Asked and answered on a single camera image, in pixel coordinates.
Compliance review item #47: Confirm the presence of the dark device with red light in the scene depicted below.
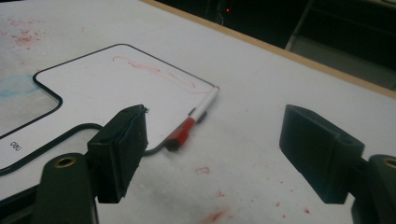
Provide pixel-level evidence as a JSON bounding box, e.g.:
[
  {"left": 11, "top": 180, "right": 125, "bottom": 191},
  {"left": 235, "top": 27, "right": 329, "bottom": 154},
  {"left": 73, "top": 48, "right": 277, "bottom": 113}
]
[{"left": 218, "top": 0, "right": 238, "bottom": 26}]

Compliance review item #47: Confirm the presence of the grey metal stand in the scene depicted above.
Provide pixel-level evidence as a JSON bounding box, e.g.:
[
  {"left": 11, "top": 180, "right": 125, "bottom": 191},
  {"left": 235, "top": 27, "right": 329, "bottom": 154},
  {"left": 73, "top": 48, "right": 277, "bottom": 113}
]
[{"left": 284, "top": 0, "right": 396, "bottom": 91}]

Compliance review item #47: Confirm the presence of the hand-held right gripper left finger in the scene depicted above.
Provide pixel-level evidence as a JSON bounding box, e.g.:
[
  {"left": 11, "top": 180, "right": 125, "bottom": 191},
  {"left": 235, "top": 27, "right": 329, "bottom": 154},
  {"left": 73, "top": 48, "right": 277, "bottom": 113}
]
[{"left": 87, "top": 104, "right": 149, "bottom": 204}]

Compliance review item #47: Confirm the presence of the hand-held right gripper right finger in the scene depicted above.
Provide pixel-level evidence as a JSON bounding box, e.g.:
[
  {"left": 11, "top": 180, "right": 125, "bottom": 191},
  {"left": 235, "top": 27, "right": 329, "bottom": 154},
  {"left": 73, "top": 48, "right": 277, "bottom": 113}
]
[{"left": 278, "top": 104, "right": 365, "bottom": 205}]

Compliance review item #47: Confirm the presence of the white board with black rim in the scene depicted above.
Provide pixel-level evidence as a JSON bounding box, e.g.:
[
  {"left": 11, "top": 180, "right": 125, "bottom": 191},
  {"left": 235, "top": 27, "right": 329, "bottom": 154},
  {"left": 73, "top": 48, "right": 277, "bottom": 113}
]
[{"left": 0, "top": 43, "right": 220, "bottom": 177}]

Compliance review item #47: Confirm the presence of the white marker with red cap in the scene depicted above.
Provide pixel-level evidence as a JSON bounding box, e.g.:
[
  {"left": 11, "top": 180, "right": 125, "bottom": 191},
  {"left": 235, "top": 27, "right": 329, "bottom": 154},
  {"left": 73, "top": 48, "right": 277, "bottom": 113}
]
[{"left": 164, "top": 86, "right": 220, "bottom": 153}]

